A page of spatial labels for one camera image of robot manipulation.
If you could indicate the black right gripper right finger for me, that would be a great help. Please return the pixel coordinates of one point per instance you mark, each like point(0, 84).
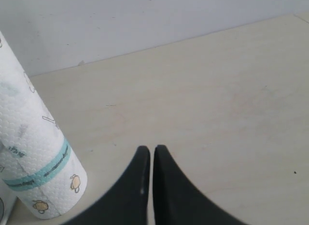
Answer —
point(177, 201)

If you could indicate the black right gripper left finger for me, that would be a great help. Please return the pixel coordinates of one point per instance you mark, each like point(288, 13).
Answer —
point(126, 202)

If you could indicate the printed white paper towel roll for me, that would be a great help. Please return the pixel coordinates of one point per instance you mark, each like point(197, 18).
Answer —
point(37, 162)

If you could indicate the white plastic tray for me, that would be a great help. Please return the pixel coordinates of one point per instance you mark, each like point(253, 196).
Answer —
point(7, 201)

